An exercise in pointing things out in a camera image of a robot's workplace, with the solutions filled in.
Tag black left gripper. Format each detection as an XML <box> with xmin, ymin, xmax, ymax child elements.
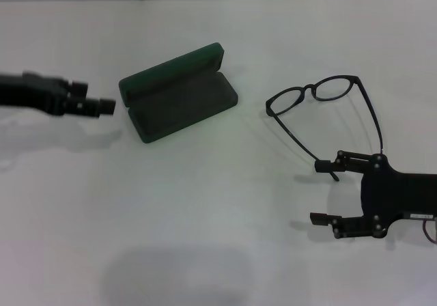
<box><xmin>0</xmin><ymin>72</ymin><xmax>116</xmax><ymax>119</ymax></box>

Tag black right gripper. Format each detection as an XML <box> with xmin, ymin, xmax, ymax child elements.
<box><xmin>309</xmin><ymin>151</ymin><xmax>437</xmax><ymax>240</ymax></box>

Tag green glasses case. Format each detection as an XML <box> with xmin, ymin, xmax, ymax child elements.
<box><xmin>118</xmin><ymin>42</ymin><xmax>239</xmax><ymax>145</ymax></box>

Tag black glasses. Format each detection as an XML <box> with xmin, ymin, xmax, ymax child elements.
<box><xmin>265</xmin><ymin>75</ymin><xmax>389</xmax><ymax>183</ymax></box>

